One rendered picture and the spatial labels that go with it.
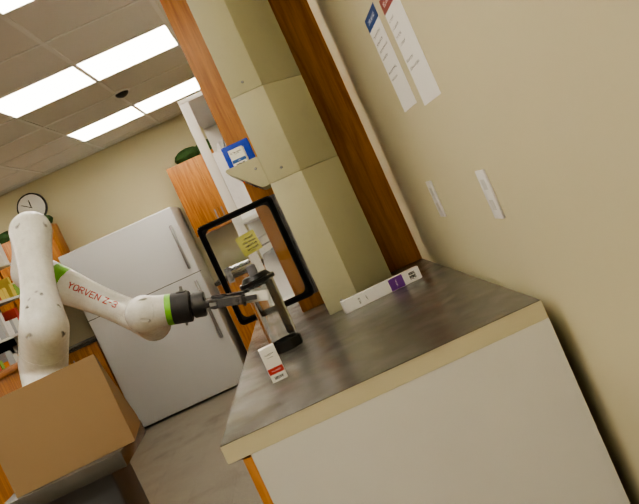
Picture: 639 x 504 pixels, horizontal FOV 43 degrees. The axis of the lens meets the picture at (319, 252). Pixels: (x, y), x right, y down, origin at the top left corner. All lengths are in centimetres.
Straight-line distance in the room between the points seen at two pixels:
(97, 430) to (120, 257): 559
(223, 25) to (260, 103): 27
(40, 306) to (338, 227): 99
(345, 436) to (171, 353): 611
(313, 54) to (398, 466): 178
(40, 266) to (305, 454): 106
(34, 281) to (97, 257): 539
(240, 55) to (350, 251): 73
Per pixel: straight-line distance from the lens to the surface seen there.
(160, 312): 235
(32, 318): 222
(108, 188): 837
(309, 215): 261
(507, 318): 164
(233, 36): 267
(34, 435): 215
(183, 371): 770
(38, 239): 246
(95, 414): 212
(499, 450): 169
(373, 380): 161
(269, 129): 262
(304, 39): 304
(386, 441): 164
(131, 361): 776
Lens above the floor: 131
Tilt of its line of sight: 4 degrees down
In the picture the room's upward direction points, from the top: 24 degrees counter-clockwise
